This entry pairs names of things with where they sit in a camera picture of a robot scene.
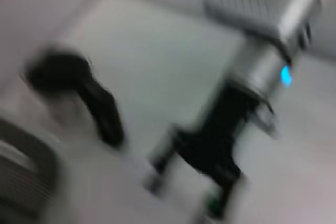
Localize grey perforated storage basket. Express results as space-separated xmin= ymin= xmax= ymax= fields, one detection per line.
xmin=0 ymin=116 xmax=62 ymax=221

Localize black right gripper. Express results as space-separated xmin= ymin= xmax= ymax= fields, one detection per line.
xmin=143 ymin=78 xmax=265 ymax=218

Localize glass carafe black handle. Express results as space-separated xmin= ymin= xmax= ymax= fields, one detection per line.
xmin=18 ymin=42 xmax=126 ymax=149

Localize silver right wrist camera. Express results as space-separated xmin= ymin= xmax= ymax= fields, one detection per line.
xmin=204 ymin=0 xmax=324 ymax=53

